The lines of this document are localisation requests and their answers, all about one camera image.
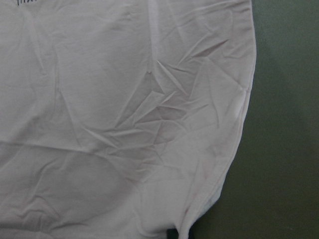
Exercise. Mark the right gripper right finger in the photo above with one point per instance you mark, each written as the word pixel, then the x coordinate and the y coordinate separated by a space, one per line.
pixel 190 233

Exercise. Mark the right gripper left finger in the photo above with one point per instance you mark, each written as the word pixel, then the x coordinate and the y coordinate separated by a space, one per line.
pixel 172 234

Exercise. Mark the pink snoopy t-shirt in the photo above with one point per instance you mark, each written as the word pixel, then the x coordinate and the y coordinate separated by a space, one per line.
pixel 119 119

